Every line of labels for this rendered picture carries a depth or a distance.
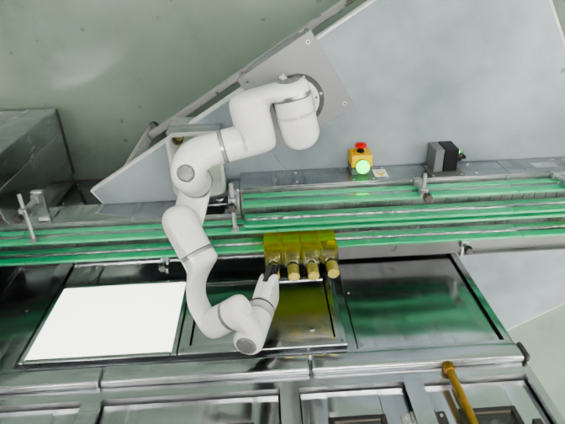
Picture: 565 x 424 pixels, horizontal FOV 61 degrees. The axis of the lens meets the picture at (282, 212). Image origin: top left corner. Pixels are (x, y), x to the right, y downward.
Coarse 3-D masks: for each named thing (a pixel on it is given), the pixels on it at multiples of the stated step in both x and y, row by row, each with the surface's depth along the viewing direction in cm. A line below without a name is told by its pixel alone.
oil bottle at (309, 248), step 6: (300, 234) 153; (306, 234) 153; (312, 234) 153; (300, 240) 151; (306, 240) 150; (312, 240) 150; (300, 246) 149; (306, 246) 147; (312, 246) 147; (318, 246) 147; (306, 252) 144; (312, 252) 144; (318, 252) 145; (306, 258) 144; (312, 258) 143; (318, 258) 144; (306, 264) 145; (318, 264) 145
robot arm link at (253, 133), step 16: (288, 80) 113; (304, 80) 113; (240, 96) 112; (256, 96) 110; (272, 96) 110; (288, 96) 111; (304, 96) 112; (240, 112) 111; (256, 112) 112; (240, 128) 114; (256, 128) 113; (272, 128) 116; (224, 144) 114; (240, 144) 115; (256, 144) 115; (272, 144) 117
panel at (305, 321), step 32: (64, 288) 157; (224, 288) 155; (288, 288) 154; (320, 288) 153; (192, 320) 141; (288, 320) 140; (320, 320) 140; (160, 352) 130; (192, 352) 130; (224, 352) 130; (288, 352) 131; (320, 352) 132
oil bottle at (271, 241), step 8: (272, 232) 154; (264, 240) 150; (272, 240) 150; (280, 240) 150; (264, 248) 146; (272, 248) 146; (280, 248) 146; (264, 256) 144; (272, 256) 143; (280, 256) 144; (264, 264) 146; (280, 264) 145
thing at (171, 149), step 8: (168, 136) 149; (176, 136) 149; (192, 136) 157; (168, 144) 150; (168, 152) 152; (216, 168) 163; (216, 176) 164; (216, 184) 164; (224, 184) 158; (176, 192) 158; (216, 192) 159
